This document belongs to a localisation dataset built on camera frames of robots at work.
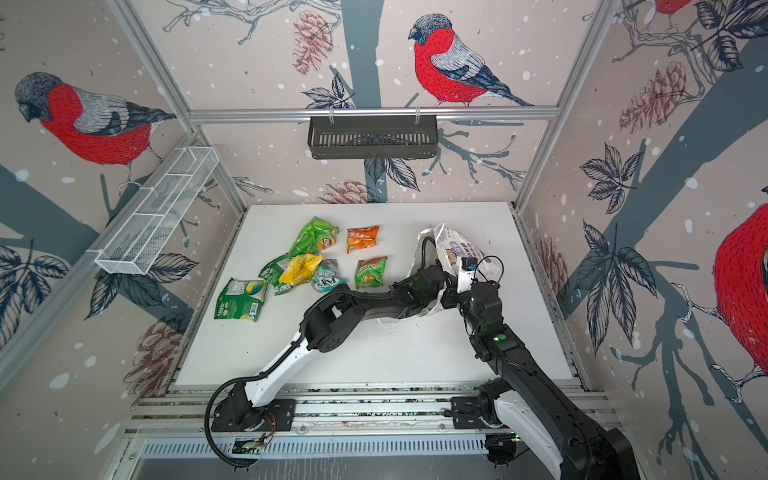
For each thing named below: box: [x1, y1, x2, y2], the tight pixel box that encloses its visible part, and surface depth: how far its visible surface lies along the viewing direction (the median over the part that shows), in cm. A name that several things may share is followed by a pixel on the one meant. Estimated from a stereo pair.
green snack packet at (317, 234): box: [289, 215, 340, 258], surface depth 103 cm
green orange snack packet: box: [258, 253, 293, 296], surface depth 100 cm
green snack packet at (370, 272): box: [354, 256, 388, 290], surface depth 98 cm
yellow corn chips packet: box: [278, 253, 323, 286], surface depth 94 cm
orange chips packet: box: [346, 225, 380, 255], surface depth 106 cm
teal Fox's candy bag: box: [311, 259, 347, 293], surface depth 95 cm
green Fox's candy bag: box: [214, 277, 268, 323], surface depth 94 cm
